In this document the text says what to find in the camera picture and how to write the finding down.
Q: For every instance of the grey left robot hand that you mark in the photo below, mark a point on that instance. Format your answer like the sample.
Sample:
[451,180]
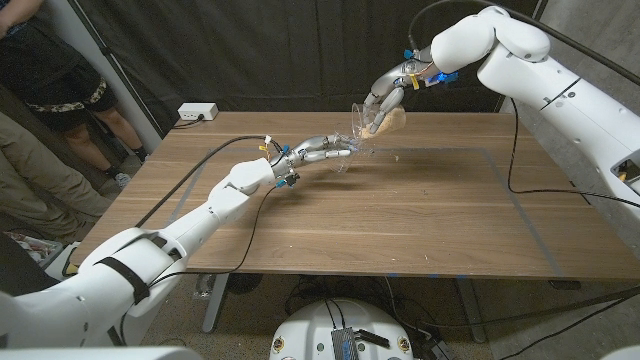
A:
[310,150]

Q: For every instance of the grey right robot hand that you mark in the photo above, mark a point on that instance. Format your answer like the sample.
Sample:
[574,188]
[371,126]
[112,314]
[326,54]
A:
[395,80]

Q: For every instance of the clear plastic cup with sugar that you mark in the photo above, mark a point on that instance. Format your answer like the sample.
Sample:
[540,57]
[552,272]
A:
[395,120]

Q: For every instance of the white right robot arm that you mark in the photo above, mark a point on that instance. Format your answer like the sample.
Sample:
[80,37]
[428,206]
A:
[550,85]

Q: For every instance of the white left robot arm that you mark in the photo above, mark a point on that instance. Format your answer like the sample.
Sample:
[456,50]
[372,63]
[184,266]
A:
[190,230]

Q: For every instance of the white power strip box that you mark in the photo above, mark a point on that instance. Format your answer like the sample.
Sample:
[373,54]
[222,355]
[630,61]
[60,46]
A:
[197,110]

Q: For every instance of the black power brick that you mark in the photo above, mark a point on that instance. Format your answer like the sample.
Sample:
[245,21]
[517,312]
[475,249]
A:
[440,351]

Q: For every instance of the black backdrop curtain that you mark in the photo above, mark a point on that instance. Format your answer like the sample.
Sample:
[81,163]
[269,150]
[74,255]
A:
[250,50]

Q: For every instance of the black round floor fan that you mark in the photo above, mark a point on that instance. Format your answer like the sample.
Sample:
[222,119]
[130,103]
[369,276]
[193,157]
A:
[242,282]

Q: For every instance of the black backdrop stand pole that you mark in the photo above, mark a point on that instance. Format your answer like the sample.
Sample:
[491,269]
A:
[539,7]

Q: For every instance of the grey table leg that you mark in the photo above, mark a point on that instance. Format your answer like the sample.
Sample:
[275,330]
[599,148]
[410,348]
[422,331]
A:
[216,305]
[470,310]

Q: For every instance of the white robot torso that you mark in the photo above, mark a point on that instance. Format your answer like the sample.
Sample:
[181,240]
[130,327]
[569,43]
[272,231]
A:
[310,335]

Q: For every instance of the grey backdrop stand pole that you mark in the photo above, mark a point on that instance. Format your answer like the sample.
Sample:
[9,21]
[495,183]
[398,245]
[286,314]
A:
[125,90]

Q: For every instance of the grey finned module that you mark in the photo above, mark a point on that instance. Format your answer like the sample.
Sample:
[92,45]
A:
[345,345]

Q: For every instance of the person in black shorts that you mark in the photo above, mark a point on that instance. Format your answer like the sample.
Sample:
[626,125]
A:
[50,75]

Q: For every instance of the white floor stand base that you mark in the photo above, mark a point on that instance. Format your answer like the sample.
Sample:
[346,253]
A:
[60,262]

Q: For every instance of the person in khaki trousers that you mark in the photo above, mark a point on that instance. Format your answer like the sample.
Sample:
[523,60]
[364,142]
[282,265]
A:
[30,185]

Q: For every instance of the white robot chest rim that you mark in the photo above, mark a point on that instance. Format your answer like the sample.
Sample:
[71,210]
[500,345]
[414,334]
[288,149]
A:
[100,354]

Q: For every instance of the crumpled printed bag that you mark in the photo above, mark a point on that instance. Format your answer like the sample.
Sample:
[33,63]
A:
[32,247]

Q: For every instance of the black bulky object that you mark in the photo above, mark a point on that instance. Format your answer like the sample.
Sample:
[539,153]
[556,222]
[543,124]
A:
[20,275]

